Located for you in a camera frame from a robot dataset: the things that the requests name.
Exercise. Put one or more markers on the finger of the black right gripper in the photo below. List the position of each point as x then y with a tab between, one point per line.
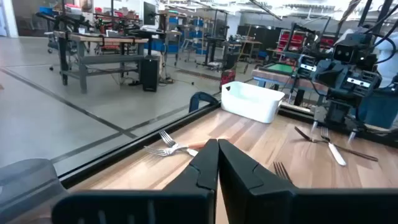
321	74
339	77

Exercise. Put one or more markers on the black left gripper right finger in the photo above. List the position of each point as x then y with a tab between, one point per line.
264	202

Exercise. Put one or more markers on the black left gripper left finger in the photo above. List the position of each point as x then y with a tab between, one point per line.
186	199

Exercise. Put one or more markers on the black metal fork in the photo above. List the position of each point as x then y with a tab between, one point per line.
280	169
357	154

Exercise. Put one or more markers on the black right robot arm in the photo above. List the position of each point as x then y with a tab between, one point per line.
337	112

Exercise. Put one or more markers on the workbench with green mat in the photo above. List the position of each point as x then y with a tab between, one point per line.
280	73

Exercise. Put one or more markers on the shelf rack with red bins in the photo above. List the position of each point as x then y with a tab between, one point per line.
295	42

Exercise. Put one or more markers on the white plastic bin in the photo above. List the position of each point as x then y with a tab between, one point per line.
248	105

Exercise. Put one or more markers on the red floor machine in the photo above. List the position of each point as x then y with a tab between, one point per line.
228	79

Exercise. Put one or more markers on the black computer tower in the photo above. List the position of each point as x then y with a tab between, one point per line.
150	74

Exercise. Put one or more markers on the shelf rack with blue bins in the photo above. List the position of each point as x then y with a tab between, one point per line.
192	34

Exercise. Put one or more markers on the grey plastic bin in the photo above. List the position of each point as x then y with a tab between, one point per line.
28	186

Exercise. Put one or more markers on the wooden-top grey workbench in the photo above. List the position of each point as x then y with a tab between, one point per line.
102	39

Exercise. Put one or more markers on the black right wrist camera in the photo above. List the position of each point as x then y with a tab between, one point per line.
343	53

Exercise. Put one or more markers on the black frame clamp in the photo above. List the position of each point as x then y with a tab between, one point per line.
199	97

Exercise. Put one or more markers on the black wall monitor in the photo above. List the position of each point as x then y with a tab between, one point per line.
149	14

